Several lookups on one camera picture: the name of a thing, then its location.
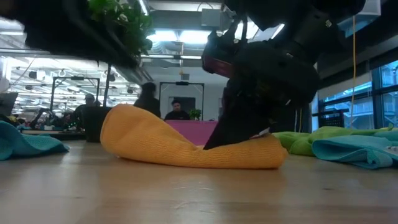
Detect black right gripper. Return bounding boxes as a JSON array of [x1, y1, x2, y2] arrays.
[[203, 40, 321, 150]]

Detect orange microfiber towel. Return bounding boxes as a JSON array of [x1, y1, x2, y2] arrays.
[[99, 104, 289, 170]]

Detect blue microfiber towel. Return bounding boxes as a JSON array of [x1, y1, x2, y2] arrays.
[[312, 129, 398, 170]]

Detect pink plastic basket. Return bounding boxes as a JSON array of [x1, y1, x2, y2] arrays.
[[164, 119, 218, 146]]

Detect green microfiber towel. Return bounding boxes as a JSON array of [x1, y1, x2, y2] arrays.
[[272, 124, 398, 157]]

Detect crumpled teal microfiber towel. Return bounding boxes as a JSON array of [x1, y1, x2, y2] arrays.
[[0, 120, 70, 162]]

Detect small green potted plant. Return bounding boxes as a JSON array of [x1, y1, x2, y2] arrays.
[[188, 108, 203, 121]]

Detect black crate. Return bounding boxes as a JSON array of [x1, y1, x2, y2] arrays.
[[323, 109, 345, 128]]

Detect ceiling light panel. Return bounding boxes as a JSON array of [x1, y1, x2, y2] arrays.
[[146, 29, 215, 45]]

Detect white ceiling box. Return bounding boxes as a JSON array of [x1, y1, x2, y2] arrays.
[[200, 8, 225, 28]]

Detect green plant in black pot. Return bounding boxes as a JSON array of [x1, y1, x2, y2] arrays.
[[82, 0, 155, 143]]

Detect dark monitor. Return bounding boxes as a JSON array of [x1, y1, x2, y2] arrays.
[[0, 92, 19, 116]]

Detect black rig frame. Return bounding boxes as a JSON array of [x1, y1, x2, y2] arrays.
[[159, 82, 205, 121], [50, 76, 101, 111]]

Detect yellow hanging cable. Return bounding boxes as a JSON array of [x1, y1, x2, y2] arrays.
[[350, 15, 357, 128]]

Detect glass window wall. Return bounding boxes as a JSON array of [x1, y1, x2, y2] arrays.
[[323, 60, 398, 130]]

